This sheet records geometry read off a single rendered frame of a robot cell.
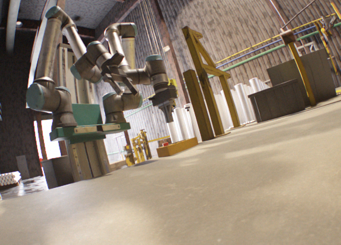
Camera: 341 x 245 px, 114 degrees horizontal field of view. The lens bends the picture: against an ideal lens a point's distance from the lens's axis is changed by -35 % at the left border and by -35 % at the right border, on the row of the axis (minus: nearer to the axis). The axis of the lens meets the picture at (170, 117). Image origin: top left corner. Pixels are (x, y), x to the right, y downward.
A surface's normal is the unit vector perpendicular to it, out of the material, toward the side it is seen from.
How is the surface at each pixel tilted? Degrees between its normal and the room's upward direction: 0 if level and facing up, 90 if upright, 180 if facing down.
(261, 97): 90
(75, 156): 90
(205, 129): 90
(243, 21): 90
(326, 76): 108
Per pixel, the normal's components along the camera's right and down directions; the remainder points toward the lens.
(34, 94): -0.10, 0.00
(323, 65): -0.50, 0.36
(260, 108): -0.61, 0.07
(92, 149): 0.83, -0.28
